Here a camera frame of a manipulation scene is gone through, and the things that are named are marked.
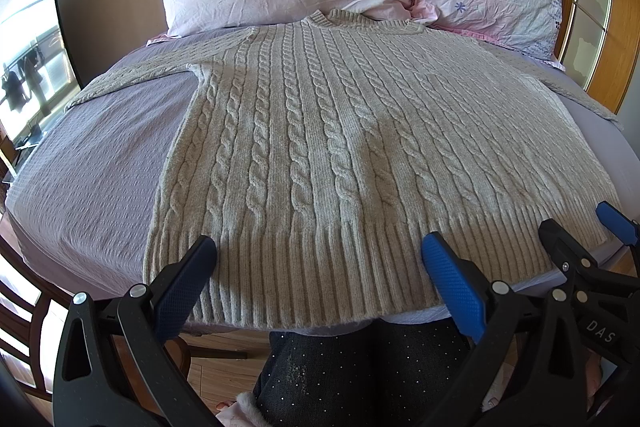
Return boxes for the beige cable knit sweater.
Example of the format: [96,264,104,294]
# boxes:
[77,10,618,329]

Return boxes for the dark wooden chair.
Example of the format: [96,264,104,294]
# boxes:
[0,235,191,413]

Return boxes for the dark sparkly trousers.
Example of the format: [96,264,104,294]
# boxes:
[253,319,472,426]

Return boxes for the wooden headboard frame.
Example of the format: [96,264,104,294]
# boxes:
[555,0,639,113]

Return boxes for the window with dark frame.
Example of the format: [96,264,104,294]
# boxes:
[1,0,80,147]

